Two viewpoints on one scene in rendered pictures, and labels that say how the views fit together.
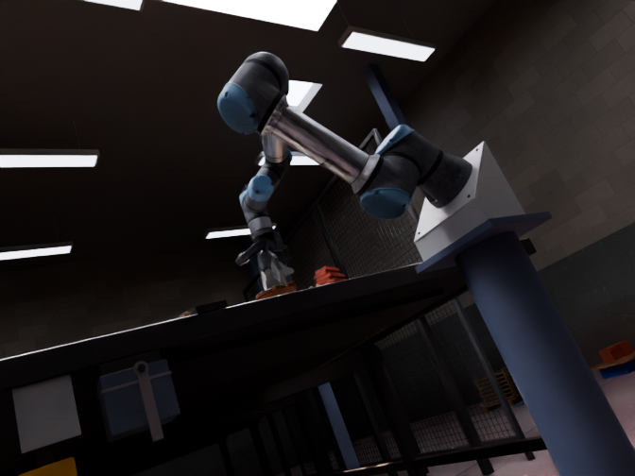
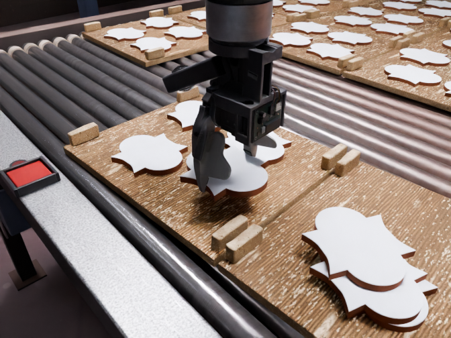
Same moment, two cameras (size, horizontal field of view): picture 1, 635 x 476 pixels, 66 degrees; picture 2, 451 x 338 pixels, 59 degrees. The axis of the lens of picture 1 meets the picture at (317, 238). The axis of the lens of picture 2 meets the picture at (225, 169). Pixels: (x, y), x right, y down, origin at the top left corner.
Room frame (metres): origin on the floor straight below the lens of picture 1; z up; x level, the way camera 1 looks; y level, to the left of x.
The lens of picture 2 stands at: (1.41, -0.30, 1.33)
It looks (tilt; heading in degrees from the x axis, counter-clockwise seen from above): 35 degrees down; 81
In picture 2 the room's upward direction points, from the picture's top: straight up
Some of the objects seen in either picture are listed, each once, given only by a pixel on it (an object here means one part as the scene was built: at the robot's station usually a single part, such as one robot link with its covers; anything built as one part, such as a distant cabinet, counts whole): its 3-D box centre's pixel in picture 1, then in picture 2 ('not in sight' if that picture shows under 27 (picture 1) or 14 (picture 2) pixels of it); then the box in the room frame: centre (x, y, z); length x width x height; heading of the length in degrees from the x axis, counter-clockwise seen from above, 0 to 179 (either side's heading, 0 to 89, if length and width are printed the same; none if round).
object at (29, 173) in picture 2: not in sight; (30, 176); (1.15, 0.31, 0.92); 0.06 x 0.06 x 0.01; 34
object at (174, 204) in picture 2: not in sight; (203, 154); (1.46, 0.33, 0.93); 0.41 x 0.35 x 0.02; 127
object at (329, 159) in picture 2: not in sight; (333, 156); (1.68, 0.25, 0.95); 0.06 x 0.02 x 0.03; 37
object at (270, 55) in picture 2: (270, 249); (242, 86); (1.50, 0.16, 1.13); 0.09 x 0.08 x 0.12; 128
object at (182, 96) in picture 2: not in sight; (187, 93); (1.45, 0.56, 0.95); 0.06 x 0.02 x 0.03; 37
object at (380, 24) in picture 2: not in sight; (376, 19); (2.20, 1.15, 0.94); 0.41 x 0.35 x 0.04; 123
